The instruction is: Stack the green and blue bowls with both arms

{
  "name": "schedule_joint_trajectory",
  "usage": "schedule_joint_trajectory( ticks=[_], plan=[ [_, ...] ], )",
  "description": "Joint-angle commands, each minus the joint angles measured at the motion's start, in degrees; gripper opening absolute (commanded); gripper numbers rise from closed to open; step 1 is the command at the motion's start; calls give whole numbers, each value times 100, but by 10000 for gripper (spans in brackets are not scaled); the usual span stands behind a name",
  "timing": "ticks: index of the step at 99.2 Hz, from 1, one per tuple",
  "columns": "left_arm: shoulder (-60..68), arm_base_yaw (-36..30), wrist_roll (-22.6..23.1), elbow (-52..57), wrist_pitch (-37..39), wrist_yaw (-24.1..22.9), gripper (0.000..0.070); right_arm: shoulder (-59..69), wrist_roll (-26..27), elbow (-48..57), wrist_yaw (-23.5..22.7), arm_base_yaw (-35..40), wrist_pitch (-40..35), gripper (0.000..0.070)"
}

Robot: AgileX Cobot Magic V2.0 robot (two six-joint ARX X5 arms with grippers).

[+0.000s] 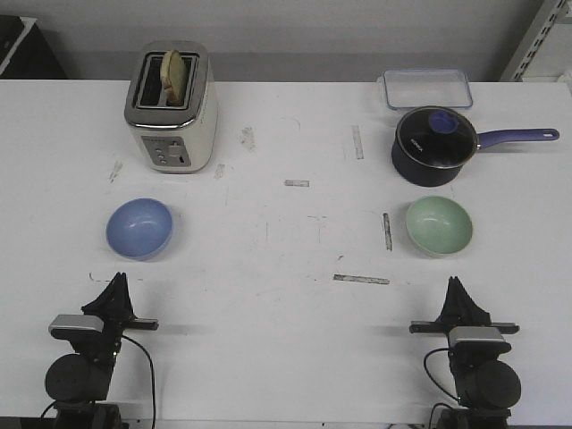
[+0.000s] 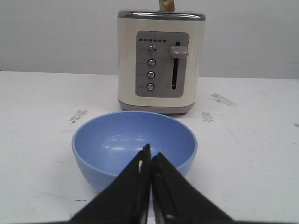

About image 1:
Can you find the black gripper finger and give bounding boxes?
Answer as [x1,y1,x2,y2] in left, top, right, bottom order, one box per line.
[118,273,135,318]
[81,273,121,318]
[454,277,491,324]
[436,276,458,323]

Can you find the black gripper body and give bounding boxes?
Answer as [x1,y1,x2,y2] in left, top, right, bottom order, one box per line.
[67,311,159,362]
[409,321,520,371]

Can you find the blue bowl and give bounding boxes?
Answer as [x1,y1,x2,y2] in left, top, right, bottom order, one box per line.
[105,198,173,260]

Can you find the green bowl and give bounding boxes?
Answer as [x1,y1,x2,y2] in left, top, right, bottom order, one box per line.
[405,196,474,257]

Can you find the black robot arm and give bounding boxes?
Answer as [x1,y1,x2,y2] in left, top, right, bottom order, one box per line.
[45,272,158,428]
[409,276,522,428]

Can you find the dark blue saucepan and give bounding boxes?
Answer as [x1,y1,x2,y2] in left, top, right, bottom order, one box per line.
[391,127,559,188]

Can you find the glass pot lid blue knob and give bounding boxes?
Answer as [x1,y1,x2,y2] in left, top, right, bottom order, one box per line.
[396,106,478,168]

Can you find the cream and steel toaster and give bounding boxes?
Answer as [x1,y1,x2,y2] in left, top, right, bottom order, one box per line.
[124,40,218,173]

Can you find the clear plastic container blue rim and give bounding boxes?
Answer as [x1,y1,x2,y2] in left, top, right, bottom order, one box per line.
[376,69,473,111]

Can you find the toast slice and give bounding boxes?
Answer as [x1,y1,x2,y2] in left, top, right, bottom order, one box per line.
[160,50,187,106]

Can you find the black box in corner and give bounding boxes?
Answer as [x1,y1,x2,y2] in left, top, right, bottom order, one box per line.
[1,14,67,80]

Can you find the white slotted shelf rack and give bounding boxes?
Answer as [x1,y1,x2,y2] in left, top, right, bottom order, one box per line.
[499,1,571,82]

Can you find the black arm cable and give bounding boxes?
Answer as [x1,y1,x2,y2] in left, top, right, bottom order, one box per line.
[120,334,157,425]
[423,348,461,406]

